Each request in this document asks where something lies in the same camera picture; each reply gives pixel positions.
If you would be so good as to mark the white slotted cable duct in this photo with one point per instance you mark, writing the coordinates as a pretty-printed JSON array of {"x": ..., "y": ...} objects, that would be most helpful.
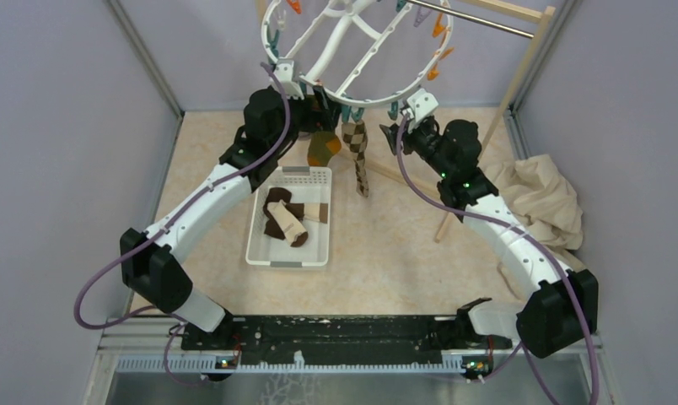
[{"x": 220, "y": 363}]

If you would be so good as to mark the orange green sock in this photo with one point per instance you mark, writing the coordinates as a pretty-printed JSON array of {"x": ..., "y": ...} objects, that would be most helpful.
[{"x": 323, "y": 146}]

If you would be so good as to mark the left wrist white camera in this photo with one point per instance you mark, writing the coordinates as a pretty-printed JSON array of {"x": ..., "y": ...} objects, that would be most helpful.
[{"x": 287, "y": 79}]

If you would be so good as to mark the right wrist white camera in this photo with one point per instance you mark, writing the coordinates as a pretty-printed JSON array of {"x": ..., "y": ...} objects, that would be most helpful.
[{"x": 419, "y": 106}]

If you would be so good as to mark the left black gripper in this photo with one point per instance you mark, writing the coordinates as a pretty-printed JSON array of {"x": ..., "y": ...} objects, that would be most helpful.
[{"x": 317, "y": 119}]

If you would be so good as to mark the white plastic basket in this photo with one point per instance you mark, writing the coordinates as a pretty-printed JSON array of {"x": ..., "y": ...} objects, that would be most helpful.
[{"x": 307, "y": 184}]

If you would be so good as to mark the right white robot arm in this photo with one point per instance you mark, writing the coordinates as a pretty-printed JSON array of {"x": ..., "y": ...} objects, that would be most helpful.
[{"x": 560, "y": 304}]

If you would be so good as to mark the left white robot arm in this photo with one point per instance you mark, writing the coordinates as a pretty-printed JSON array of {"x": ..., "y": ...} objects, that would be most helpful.
[{"x": 151, "y": 260}]

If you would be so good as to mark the white round clip hanger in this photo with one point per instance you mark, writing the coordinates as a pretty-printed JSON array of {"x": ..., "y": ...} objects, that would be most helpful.
[{"x": 365, "y": 54}]

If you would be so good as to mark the metal hanging rod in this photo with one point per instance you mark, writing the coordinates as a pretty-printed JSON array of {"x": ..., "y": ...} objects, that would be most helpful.
[{"x": 473, "y": 19}]

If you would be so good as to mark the brown checkered sock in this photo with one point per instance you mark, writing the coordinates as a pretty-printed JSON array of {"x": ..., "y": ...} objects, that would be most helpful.
[{"x": 354, "y": 135}]

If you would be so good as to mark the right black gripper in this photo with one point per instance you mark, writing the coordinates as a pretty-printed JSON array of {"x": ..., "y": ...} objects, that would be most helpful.
[{"x": 407, "y": 137}]

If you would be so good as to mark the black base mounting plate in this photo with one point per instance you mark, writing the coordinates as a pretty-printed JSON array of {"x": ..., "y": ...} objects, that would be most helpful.
[{"x": 350, "y": 340}]

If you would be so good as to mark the beige brown sock in basket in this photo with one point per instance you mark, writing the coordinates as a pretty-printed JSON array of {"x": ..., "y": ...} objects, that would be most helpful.
[{"x": 289, "y": 219}]

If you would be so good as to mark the wrist white camera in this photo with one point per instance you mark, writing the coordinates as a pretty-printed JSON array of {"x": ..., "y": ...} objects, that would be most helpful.
[
  {"x": 419, "y": 106},
  {"x": 287, "y": 79}
]

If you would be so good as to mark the beige crumpled cloth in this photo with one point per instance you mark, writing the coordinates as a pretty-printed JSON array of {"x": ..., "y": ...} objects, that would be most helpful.
[{"x": 544, "y": 201}]

